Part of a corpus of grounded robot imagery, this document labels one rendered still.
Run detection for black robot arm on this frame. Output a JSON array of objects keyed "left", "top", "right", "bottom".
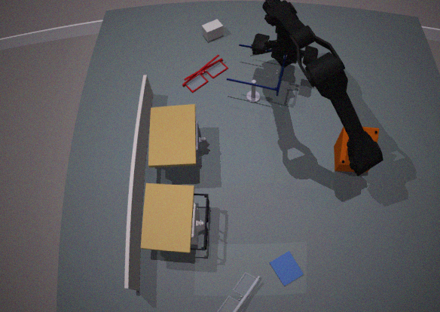
[{"left": 262, "top": 0, "right": 383, "bottom": 176}]

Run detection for red glasses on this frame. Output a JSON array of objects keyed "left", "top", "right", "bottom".
[{"left": 182, "top": 55, "right": 228, "bottom": 93}]

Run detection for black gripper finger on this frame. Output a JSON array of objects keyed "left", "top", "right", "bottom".
[
  {"left": 271, "top": 54, "right": 284, "bottom": 67},
  {"left": 284, "top": 55, "right": 297, "bottom": 68}
]

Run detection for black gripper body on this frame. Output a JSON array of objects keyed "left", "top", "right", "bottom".
[{"left": 252, "top": 33, "right": 318, "bottom": 65}]

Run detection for blue flat rectangular panel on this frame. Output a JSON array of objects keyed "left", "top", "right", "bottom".
[{"left": 270, "top": 251, "right": 303, "bottom": 286}]

